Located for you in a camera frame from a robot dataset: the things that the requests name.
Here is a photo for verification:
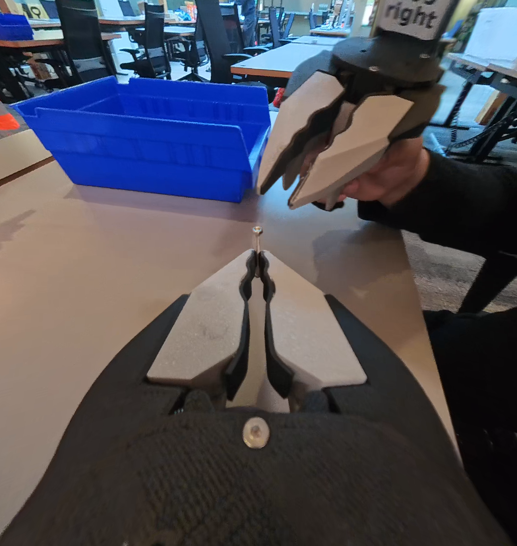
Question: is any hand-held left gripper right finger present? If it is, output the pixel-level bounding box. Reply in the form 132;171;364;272
258;250;367;399

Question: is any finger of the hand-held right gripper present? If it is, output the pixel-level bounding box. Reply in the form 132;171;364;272
257;70;346;195
288;95;414;210

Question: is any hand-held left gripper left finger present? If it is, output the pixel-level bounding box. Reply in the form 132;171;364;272
147;249;258;402

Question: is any large blue plastic bin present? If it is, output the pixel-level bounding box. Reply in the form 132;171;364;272
11;76;271;203

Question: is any person's right forearm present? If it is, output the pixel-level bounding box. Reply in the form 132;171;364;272
359;149;517;261

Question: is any grey desk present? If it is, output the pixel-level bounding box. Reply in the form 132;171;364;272
0;111;462;546

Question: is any person's right hand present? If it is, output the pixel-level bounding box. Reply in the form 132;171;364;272
337;136;431;206

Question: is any wood-edged office table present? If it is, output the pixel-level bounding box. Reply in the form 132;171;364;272
231;43;334;88

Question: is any white board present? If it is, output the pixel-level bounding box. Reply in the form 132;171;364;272
465;6;517;65

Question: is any light wood office table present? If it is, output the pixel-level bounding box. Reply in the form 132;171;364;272
429;51;517;163

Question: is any black office chair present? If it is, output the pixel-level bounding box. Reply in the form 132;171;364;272
56;0;116;84
120;2;171;79
195;0;268;86

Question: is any person's lap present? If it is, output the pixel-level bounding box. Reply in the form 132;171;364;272
423;303;517;546

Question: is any person's office chair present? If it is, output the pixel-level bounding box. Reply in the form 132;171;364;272
457;252;517;314

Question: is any wood-topped office table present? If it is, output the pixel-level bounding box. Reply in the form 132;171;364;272
0;32;122;99

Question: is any orange traffic cone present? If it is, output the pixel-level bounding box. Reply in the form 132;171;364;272
0;83;20;133

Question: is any small blue bin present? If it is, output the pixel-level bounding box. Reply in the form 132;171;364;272
0;12;34;41

